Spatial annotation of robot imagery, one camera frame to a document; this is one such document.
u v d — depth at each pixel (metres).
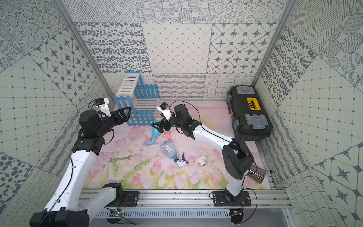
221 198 0.75
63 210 0.37
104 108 0.62
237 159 0.46
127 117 0.65
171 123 0.71
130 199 0.73
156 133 0.95
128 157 0.88
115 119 0.63
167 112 0.70
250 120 0.86
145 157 0.88
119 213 0.70
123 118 0.65
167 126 0.72
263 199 0.78
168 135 0.98
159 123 0.70
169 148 0.84
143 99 1.23
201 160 0.85
